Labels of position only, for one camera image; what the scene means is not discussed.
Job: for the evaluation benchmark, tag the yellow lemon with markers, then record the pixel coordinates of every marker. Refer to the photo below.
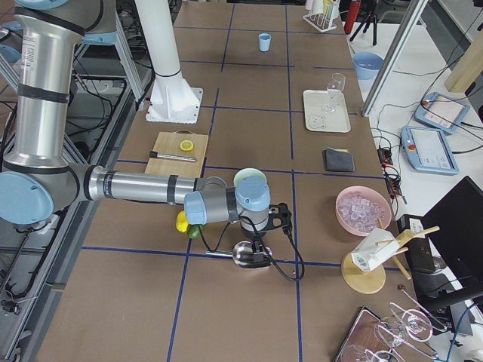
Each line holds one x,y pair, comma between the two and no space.
181,222

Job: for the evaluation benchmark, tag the steel ice scoop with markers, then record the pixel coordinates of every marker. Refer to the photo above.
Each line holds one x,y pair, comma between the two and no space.
241,255

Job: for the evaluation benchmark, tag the far teach pendant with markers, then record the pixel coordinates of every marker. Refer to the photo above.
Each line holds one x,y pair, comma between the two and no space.
442,112

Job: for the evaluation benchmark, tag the wooden stand with carton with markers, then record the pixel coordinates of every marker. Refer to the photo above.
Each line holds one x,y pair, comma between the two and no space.
363,270

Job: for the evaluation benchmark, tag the blue bowl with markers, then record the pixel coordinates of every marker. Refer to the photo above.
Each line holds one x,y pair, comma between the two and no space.
367,65

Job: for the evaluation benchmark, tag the clear wine glass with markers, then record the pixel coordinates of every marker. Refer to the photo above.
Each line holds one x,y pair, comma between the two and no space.
334,88

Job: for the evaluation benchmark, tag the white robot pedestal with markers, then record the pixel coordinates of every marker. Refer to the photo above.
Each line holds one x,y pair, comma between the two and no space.
172,99

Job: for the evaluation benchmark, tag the near teach pendant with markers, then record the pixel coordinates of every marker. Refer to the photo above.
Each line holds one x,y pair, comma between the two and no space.
428,151

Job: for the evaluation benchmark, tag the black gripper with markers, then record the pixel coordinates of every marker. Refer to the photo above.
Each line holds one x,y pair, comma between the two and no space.
252,237

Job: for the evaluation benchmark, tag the green lime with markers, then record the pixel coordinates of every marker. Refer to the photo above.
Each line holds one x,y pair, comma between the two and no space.
195,231

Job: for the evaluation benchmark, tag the wooden cutting board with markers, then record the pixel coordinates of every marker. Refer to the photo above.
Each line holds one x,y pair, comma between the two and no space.
169,143

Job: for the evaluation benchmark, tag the light blue plastic cup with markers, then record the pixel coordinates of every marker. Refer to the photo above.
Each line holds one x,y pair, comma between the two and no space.
264,40

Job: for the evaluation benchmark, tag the glass rack with glasses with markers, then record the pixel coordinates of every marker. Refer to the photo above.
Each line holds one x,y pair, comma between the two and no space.
402,334

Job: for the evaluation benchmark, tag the pink bowl with ice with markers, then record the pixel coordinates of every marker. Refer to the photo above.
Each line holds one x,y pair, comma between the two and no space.
360,209

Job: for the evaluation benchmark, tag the green ceramic bowl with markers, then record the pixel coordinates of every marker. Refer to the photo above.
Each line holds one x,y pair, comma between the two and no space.
247,172

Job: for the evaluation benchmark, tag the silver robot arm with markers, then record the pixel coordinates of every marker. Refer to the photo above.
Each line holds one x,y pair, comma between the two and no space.
37,181

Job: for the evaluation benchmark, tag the red bottle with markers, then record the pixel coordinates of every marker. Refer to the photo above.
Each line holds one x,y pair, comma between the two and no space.
351,16

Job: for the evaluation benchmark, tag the white cup rack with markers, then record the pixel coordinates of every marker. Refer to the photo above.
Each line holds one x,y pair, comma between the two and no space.
322,14

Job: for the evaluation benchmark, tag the cream bear tray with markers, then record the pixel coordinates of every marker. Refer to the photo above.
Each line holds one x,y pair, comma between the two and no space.
319,121

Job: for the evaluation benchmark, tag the teach pendant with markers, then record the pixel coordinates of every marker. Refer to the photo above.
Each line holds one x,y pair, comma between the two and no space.
428,151
442,112

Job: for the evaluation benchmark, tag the half lemon slice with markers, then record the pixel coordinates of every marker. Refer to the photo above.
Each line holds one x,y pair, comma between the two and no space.
187,145

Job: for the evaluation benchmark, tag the black tripod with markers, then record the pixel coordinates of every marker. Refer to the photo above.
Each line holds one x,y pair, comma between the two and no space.
371,19

